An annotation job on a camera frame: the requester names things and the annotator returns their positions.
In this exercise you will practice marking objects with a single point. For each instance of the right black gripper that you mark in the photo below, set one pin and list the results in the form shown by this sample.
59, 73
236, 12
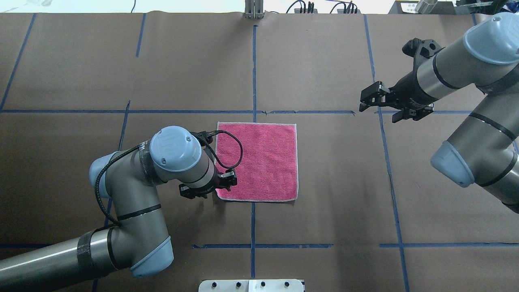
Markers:
405, 91

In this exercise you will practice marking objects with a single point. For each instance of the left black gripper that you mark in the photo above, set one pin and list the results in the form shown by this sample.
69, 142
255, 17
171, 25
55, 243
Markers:
210, 187

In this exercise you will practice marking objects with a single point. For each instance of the pink towel with white hem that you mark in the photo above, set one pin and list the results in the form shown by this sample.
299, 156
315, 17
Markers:
268, 171

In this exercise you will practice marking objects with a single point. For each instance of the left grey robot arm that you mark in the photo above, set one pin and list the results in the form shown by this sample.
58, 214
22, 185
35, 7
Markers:
125, 186

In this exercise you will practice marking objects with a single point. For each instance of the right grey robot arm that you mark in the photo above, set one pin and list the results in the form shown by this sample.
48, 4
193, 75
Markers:
479, 150

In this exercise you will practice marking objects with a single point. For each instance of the metal cylinder weight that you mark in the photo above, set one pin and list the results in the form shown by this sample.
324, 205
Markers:
425, 6

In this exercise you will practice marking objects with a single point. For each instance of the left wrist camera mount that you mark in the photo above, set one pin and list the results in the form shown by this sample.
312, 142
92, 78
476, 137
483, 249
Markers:
205, 138

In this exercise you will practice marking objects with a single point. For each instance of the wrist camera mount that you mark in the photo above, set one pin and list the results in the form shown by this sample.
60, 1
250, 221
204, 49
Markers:
426, 48
205, 138

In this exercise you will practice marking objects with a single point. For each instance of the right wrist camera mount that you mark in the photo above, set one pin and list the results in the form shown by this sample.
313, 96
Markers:
426, 48

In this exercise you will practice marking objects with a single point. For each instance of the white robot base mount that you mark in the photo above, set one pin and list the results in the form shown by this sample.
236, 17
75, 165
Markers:
252, 285

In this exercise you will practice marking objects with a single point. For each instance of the aluminium frame post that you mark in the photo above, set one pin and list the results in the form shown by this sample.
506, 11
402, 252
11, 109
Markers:
254, 9

